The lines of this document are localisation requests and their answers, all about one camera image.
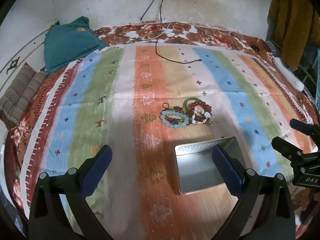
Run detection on white rolled cloth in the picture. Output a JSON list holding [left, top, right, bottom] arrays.
[[272, 57, 304, 92]]

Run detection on teal pillow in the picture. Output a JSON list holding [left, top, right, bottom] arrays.
[[44, 16, 106, 75]]

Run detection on floral red bedsheet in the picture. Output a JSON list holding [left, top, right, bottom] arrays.
[[3, 21, 320, 230]]

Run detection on black charging cable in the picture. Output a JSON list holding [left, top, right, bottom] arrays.
[[154, 0, 203, 65]]

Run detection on white cable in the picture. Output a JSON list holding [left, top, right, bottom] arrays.
[[117, 21, 173, 41]]

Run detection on light blue bead bracelet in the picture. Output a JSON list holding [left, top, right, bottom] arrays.
[[159, 110, 191, 129]]

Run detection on dark red bead bracelet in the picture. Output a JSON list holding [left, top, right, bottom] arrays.
[[188, 100, 213, 124]]

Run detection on silver metal tin box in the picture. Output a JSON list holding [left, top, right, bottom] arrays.
[[174, 137, 247, 194]]

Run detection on green jade bangle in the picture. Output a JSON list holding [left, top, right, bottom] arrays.
[[183, 97, 201, 113]]

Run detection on multicolour bead bracelet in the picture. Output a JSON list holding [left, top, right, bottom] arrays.
[[162, 102, 187, 126]]

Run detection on striped colourful blanket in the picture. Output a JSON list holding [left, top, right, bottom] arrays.
[[19, 43, 317, 240]]

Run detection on mustard yellow hanging cloth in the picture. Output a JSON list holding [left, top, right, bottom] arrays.
[[268, 0, 319, 70]]

